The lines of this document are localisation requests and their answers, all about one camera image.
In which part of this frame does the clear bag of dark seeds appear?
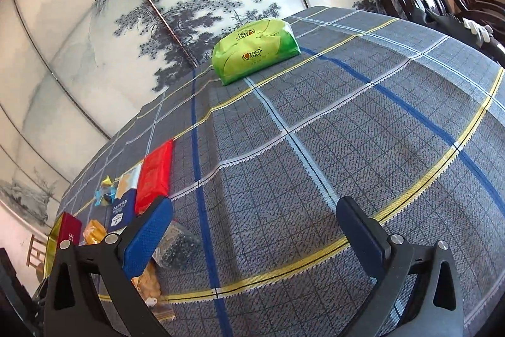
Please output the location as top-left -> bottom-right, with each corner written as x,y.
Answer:
152,220 -> 204,268

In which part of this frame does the white cloth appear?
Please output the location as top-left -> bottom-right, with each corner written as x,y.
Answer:
463,18 -> 495,42

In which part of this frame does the gold metal tin tray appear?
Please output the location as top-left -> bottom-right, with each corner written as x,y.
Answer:
46,213 -> 83,276

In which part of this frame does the green snack packet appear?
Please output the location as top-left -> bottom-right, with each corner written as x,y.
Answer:
212,18 -> 301,86

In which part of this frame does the red snack packet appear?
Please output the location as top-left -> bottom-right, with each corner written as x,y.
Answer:
134,139 -> 175,215

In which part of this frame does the clear packet of yellow biscuits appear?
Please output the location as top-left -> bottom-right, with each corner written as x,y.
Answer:
134,260 -> 176,320

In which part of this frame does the grey plaid tablecloth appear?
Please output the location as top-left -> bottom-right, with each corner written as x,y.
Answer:
43,5 -> 505,337

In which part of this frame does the orange snack packet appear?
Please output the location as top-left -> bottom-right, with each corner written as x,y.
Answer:
84,219 -> 108,246

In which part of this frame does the light wooden chair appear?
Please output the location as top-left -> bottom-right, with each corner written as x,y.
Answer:
26,234 -> 50,282

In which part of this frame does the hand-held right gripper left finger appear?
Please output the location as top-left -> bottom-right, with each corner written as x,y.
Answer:
43,196 -> 186,337

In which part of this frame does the ink painting folding screen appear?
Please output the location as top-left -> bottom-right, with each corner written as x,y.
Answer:
0,0 -> 399,239

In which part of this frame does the navy and white cracker packet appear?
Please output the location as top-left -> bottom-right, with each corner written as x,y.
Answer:
106,163 -> 143,231

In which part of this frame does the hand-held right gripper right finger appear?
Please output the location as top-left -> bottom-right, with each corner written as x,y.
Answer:
336,196 -> 464,337

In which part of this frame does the blue snack packet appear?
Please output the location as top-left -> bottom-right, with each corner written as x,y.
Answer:
94,189 -> 119,208

